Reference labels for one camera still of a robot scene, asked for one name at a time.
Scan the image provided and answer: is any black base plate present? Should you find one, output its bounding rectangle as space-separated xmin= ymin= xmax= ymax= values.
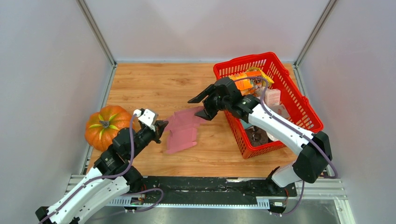
xmin=131 ymin=176 xmax=297 ymax=205

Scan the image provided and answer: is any orange pumpkin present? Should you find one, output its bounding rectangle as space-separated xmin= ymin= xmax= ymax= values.
xmin=85 ymin=105 xmax=132 ymax=152

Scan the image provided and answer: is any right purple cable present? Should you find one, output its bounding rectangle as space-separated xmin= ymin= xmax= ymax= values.
xmin=232 ymin=77 xmax=339 ymax=216

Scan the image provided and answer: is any red plastic basket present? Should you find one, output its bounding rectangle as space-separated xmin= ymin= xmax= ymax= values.
xmin=213 ymin=52 xmax=324 ymax=159

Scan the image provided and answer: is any yellow snack bag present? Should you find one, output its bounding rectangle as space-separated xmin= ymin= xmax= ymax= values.
xmin=246 ymin=67 xmax=275 ymax=88

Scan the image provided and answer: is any teal box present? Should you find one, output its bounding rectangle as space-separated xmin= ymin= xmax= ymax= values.
xmin=240 ymin=119 xmax=254 ymax=130

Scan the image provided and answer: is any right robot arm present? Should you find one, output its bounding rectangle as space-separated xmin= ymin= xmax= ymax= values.
xmin=188 ymin=77 xmax=333 ymax=196

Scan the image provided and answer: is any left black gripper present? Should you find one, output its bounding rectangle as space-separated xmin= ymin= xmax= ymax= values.
xmin=128 ymin=120 xmax=169 ymax=159

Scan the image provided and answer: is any pink white carton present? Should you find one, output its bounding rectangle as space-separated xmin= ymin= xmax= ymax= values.
xmin=269 ymin=104 xmax=290 ymax=119

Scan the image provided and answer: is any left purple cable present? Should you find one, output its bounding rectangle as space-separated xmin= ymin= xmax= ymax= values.
xmin=37 ymin=109 xmax=164 ymax=224

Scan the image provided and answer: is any pink small box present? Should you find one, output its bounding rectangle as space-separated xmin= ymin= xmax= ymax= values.
xmin=264 ymin=89 xmax=281 ymax=106

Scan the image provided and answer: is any orange snack box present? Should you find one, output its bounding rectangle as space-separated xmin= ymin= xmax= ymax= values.
xmin=229 ymin=70 xmax=263 ymax=95

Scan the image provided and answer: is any pink paper box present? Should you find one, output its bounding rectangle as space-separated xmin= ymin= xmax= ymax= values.
xmin=165 ymin=106 xmax=206 ymax=154

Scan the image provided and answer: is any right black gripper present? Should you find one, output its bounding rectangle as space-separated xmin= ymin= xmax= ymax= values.
xmin=188 ymin=85 xmax=230 ymax=121

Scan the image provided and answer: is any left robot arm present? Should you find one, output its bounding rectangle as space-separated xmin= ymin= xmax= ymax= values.
xmin=35 ymin=120 xmax=168 ymax=224

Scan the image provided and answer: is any purple cable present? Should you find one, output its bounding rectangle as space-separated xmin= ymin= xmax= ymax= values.
xmin=232 ymin=77 xmax=339 ymax=216
xmin=37 ymin=109 xmax=164 ymax=224

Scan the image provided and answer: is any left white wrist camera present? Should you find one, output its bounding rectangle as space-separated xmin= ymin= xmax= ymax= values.
xmin=134 ymin=108 xmax=158 ymax=131

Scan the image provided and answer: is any aluminium frame rail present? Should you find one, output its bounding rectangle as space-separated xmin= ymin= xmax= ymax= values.
xmin=54 ymin=175 xmax=356 ymax=224

